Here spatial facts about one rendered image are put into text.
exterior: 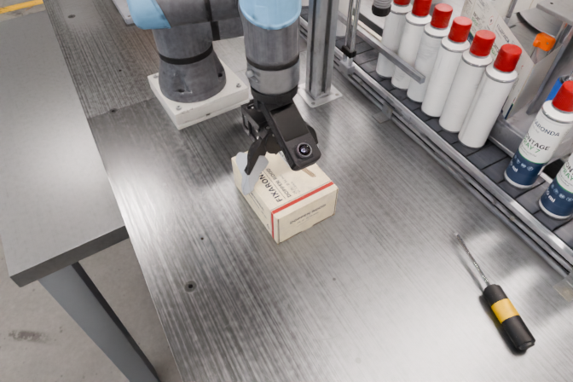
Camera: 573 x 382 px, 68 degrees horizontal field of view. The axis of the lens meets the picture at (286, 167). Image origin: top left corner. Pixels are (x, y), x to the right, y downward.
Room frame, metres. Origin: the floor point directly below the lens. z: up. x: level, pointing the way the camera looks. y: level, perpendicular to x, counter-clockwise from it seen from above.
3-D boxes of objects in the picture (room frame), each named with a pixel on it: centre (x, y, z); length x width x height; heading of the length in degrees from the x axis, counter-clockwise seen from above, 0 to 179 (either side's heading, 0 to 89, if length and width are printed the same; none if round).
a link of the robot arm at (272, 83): (0.51, 0.02, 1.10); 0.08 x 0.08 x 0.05
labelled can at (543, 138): (0.50, -0.42, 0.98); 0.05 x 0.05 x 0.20
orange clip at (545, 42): (0.62, -0.42, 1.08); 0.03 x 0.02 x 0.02; 29
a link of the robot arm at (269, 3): (0.52, 0.02, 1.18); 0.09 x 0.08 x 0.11; 13
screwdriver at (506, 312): (0.31, -0.32, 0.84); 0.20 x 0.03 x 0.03; 15
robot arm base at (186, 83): (0.80, 0.22, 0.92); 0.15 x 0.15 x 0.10
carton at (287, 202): (0.49, 0.01, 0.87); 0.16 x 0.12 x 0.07; 32
